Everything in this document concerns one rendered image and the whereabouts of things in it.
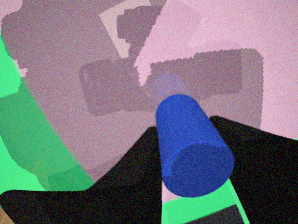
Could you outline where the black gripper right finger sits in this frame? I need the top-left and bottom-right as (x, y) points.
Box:
(210, 115), (298, 224)

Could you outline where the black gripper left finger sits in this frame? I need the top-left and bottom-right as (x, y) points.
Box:
(0, 127), (162, 224)

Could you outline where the blue cylinder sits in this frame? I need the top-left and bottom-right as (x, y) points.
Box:
(156, 95), (234, 198)

